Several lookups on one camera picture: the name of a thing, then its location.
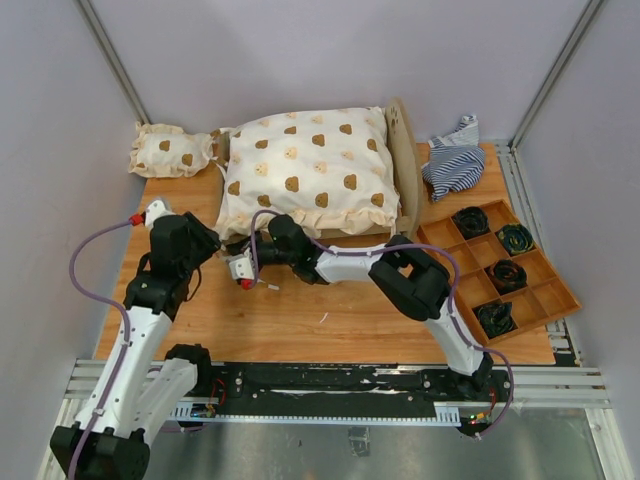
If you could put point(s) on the grey slotted cable duct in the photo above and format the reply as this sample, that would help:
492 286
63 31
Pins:
190 412

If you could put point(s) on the aluminium frame post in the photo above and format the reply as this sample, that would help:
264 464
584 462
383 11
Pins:
579 32
95 26

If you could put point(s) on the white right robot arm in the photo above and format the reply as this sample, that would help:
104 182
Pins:
416 283

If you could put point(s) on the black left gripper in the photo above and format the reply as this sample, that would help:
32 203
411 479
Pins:
206 237

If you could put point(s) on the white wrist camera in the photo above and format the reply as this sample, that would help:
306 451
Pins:
155 210
241 269

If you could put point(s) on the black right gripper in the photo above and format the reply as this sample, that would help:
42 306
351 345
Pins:
236 248

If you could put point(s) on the large bear print cushion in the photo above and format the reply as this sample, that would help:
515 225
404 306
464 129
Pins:
310 170

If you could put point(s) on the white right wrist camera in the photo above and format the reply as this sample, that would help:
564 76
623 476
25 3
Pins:
241 269

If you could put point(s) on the dark rolled fabric item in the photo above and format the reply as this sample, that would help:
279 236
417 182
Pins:
496 319

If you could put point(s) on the wooden compartment tray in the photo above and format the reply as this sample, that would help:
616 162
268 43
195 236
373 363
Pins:
545 299

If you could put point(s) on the black orange rolled fabric item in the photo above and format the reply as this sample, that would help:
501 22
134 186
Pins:
507 276

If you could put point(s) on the wooden striped pet bed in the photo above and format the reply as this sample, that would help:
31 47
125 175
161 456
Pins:
407 165

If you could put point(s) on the left aluminium frame post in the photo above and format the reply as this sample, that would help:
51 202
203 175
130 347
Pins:
95 26

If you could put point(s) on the blue striped cloth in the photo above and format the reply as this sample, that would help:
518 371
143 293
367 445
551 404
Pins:
456 160

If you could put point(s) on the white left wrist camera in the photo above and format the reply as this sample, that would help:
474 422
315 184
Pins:
155 210

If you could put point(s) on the blue yellow rolled fabric item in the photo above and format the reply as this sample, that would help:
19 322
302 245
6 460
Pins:
515 239

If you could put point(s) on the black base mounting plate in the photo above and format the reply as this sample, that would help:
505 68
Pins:
337 389

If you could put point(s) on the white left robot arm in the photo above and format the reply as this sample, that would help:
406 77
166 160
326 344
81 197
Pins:
111 436

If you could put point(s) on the right aluminium frame post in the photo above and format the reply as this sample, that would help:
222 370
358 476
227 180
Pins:
579 32

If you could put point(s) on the small bear print pillow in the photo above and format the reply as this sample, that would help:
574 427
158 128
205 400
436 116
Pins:
167 151

